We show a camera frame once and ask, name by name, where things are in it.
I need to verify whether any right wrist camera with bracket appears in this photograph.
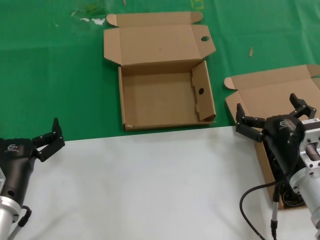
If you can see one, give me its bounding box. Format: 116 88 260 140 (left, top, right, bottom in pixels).
298 117 320 170

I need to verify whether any open cardboard box holding cables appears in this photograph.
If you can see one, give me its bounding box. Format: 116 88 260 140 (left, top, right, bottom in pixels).
224 64 320 210

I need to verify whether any open cardboard box with hole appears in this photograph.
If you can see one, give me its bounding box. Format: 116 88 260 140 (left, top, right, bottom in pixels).
103 11 217 131

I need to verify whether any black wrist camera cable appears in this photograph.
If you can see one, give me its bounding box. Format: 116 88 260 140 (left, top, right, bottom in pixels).
239 149 304 240

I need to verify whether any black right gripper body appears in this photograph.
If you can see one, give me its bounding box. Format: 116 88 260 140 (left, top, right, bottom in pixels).
261 114 307 176

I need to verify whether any right gripper cable silver connector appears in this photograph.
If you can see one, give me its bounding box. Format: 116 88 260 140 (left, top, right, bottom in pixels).
270 183 285 240

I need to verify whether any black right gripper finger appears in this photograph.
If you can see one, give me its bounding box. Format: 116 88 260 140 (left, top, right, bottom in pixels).
289 92 318 121
235 103 266 144

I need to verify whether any left arm cable with connector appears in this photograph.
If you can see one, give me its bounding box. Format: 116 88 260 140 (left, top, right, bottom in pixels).
7 204 33 240

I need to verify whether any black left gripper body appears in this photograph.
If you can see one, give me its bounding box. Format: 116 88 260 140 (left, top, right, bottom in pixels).
0 136 39 204

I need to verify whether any pile of black cables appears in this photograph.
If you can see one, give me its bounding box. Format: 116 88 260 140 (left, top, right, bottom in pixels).
268 143 308 207

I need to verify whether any green table mat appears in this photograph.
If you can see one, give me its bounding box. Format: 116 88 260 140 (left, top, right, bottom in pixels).
0 0 320 142

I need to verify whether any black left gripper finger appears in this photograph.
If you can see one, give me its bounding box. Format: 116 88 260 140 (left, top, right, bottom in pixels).
31 117 66 163

